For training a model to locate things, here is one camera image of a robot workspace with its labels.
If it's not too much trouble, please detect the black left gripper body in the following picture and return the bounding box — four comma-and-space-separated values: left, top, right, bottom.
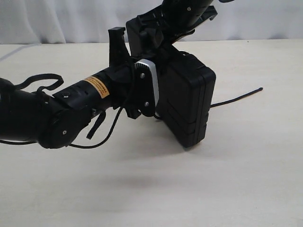
108, 27, 141, 119

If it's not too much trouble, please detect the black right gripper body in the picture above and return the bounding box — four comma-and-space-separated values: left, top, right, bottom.
136, 0, 218, 44

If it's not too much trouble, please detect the black plastic carrying case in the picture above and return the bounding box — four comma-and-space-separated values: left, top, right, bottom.
125, 17, 216, 149

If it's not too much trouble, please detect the black braided rope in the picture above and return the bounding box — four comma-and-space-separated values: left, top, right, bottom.
68, 87, 264, 149

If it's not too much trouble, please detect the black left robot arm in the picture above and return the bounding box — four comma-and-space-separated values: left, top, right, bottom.
0, 27, 135, 149

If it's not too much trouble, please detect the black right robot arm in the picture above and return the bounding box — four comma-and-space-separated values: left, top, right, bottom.
130, 0, 218, 66

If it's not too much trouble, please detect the white backdrop curtain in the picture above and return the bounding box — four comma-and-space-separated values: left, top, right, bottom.
0, 0, 303, 44

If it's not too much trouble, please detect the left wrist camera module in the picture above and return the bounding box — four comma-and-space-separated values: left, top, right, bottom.
132, 59, 160, 117

